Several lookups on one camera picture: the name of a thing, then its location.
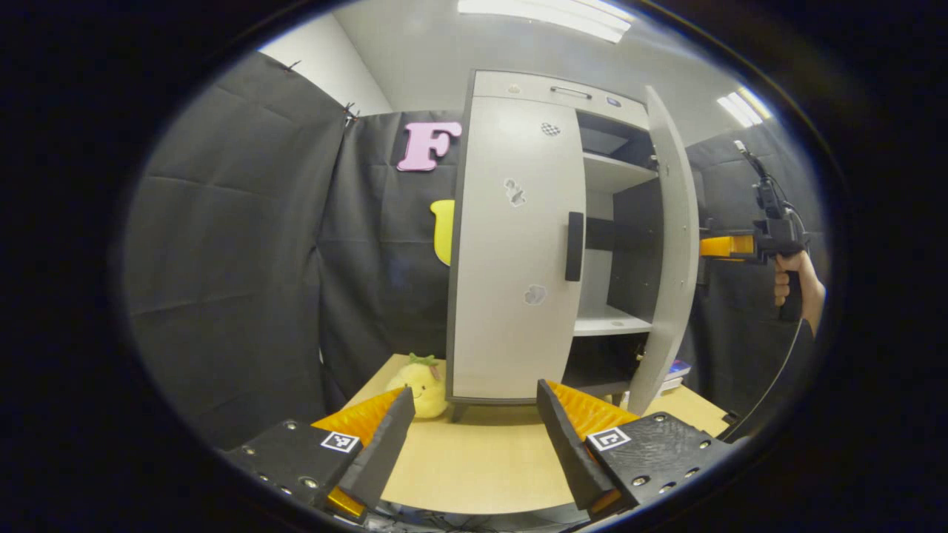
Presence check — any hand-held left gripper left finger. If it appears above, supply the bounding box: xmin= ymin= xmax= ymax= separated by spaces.
xmin=222 ymin=385 xmax=417 ymax=525

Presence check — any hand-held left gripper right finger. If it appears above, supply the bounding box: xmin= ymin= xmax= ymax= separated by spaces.
xmin=536 ymin=380 xmax=734 ymax=523

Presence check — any grey shoe cabinet door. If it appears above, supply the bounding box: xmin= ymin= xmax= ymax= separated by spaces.
xmin=447 ymin=96 xmax=586 ymax=404
xmin=628 ymin=85 xmax=701 ymax=417

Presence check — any grey double-door shoe cabinet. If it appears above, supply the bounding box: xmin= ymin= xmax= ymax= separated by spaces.
xmin=444 ymin=69 xmax=701 ymax=423

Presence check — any grey cabinet drawer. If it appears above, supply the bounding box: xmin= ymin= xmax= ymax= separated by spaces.
xmin=471 ymin=70 xmax=651 ymax=130

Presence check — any yellow plush toy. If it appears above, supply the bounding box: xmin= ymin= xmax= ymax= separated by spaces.
xmin=385 ymin=353 xmax=450 ymax=420

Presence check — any small ceiling light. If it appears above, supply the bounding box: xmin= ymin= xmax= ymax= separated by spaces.
xmin=717 ymin=87 xmax=772 ymax=128

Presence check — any black backdrop cloth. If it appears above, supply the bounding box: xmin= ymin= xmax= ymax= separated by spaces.
xmin=122 ymin=50 xmax=827 ymax=452

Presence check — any long ceiling light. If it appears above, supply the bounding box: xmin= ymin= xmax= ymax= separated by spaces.
xmin=458 ymin=0 xmax=634 ymax=44

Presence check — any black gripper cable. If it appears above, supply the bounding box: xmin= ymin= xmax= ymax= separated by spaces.
xmin=728 ymin=317 xmax=807 ymax=443

